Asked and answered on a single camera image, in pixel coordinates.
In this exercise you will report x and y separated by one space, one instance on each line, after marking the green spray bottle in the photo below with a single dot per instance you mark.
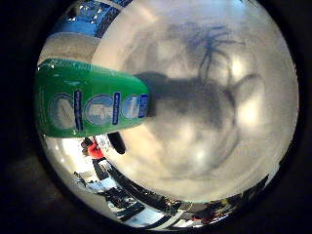
91 97

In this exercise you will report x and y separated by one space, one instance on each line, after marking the person in red top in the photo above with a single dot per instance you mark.
95 151

